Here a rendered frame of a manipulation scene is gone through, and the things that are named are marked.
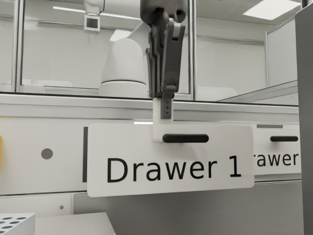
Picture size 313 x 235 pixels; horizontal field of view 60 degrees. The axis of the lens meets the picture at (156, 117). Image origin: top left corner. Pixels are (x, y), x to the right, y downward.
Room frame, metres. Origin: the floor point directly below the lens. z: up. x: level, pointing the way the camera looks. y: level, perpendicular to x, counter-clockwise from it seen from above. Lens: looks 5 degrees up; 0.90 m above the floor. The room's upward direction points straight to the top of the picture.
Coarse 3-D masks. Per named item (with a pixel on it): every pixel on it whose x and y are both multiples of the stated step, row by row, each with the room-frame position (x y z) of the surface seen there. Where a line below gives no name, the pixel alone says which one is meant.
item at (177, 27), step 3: (171, 18) 0.39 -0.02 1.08; (171, 21) 0.38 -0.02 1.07; (174, 21) 0.38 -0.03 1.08; (174, 24) 0.37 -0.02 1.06; (177, 24) 0.37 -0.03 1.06; (174, 27) 0.37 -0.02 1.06; (177, 27) 0.37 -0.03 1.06; (180, 27) 0.37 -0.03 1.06; (165, 30) 0.38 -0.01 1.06; (174, 30) 0.37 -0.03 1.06; (177, 30) 0.37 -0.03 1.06; (174, 33) 0.37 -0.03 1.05; (177, 33) 0.37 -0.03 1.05; (174, 36) 0.37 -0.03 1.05; (177, 36) 0.37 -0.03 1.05
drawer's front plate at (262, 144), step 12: (264, 132) 0.67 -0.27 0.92; (276, 132) 0.68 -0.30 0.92; (288, 132) 0.69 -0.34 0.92; (264, 144) 0.67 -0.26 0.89; (276, 144) 0.68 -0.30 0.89; (288, 144) 0.69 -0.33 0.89; (276, 156) 0.68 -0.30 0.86; (288, 156) 0.69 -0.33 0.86; (300, 156) 0.70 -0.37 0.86; (264, 168) 0.67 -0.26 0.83; (276, 168) 0.68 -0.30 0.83; (288, 168) 0.69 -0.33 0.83; (300, 168) 0.70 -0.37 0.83
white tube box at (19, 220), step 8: (0, 216) 0.39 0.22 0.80; (8, 216) 0.39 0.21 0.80; (16, 216) 0.39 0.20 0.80; (24, 216) 0.39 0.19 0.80; (32, 216) 0.39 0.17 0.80; (0, 224) 0.36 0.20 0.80; (8, 224) 0.36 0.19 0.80; (16, 224) 0.36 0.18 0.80; (24, 224) 0.36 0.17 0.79; (32, 224) 0.39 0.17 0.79; (0, 232) 0.33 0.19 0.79; (8, 232) 0.32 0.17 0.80; (16, 232) 0.34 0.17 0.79; (24, 232) 0.37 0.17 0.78; (32, 232) 0.39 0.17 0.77
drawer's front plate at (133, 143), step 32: (96, 128) 0.41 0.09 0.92; (128, 128) 0.42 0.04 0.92; (192, 128) 0.46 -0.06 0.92; (224, 128) 0.47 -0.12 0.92; (96, 160) 0.41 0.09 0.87; (128, 160) 0.42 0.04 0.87; (160, 160) 0.44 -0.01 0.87; (192, 160) 0.46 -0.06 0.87; (224, 160) 0.47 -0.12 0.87; (96, 192) 0.41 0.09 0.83; (128, 192) 0.42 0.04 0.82; (160, 192) 0.44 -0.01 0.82
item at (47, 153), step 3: (42, 150) 0.54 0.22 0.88; (45, 150) 0.54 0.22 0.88; (48, 150) 0.54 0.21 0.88; (51, 150) 0.54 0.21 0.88; (42, 153) 0.54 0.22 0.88; (45, 153) 0.54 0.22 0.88; (48, 153) 0.54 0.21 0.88; (51, 153) 0.54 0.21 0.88; (42, 156) 0.54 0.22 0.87; (45, 156) 0.54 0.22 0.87; (48, 156) 0.54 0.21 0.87; (51, 156) 0.54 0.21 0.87
